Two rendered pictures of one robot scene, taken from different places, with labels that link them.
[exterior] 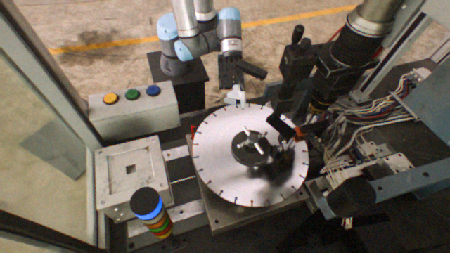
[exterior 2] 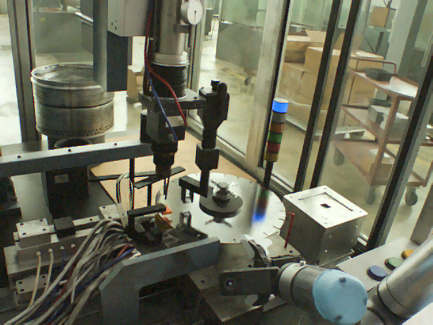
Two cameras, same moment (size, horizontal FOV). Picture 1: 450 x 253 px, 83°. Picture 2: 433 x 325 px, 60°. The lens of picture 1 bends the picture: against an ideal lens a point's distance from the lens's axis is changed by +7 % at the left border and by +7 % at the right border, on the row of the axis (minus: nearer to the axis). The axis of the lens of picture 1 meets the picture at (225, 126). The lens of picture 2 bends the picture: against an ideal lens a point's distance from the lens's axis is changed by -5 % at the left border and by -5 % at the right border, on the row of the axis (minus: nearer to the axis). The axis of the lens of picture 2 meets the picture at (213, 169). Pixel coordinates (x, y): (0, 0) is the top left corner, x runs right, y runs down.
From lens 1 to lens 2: 121 cm
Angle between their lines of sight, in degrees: 98
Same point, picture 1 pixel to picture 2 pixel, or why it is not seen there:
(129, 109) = (380, 249)
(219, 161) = (249, 193)
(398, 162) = (33, 227)
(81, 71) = not seen: outside the picture
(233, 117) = (251, 226)
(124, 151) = (342, 214)
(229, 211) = not seen: hidden behind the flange
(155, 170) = (304, 204)
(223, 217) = not seen: hidden behind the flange
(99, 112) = (404, 242)
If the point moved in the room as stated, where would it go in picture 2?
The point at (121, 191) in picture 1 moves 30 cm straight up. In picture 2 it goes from (318, 193) to (341, 99)
